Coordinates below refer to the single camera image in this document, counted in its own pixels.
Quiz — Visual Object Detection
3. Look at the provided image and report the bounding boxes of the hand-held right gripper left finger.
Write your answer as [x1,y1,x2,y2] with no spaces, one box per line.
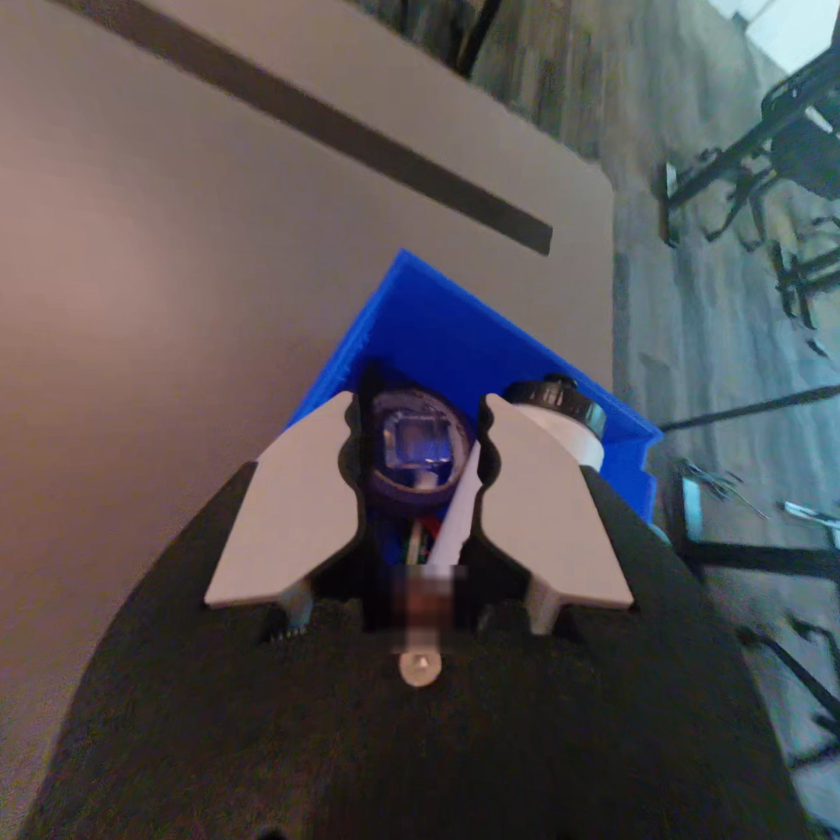
[203,390,366,636]

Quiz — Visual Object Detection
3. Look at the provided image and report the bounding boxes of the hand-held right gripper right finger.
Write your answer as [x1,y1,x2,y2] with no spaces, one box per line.
[467,392,635,636]

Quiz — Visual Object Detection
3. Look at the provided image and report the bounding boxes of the blue plastic bin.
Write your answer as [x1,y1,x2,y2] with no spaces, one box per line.
[282,248,664,567]

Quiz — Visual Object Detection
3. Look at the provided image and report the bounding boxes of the white bottle with black cap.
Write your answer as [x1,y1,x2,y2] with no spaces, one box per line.
[502,374,606,472]

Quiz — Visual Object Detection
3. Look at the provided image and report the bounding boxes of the white paper card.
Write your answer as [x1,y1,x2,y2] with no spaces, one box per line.
[427,449,490,567]

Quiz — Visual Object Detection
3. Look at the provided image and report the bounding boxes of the purple tape roll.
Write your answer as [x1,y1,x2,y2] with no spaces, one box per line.
[364,384,473,526]

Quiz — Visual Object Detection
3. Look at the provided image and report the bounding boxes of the clear plastic cube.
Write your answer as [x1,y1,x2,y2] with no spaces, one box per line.
[381,410,455,472]

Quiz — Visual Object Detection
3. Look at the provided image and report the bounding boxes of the black pole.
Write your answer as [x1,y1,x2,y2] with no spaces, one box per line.
[658,386,840,435]

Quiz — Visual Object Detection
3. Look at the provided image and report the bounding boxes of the black tripod stand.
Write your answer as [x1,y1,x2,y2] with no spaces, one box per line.
[658,46,840,249]
[773,217,840,330]

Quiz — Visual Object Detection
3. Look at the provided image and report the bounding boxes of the black table leg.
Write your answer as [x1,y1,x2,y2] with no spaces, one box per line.
[453,0,505,78]

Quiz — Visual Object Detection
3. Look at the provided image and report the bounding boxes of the coloured wires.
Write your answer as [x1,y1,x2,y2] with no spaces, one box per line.
[397,515,442,565]

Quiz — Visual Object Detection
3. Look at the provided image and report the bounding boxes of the black metal frame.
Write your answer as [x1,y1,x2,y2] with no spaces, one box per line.
[675,459,840,581]

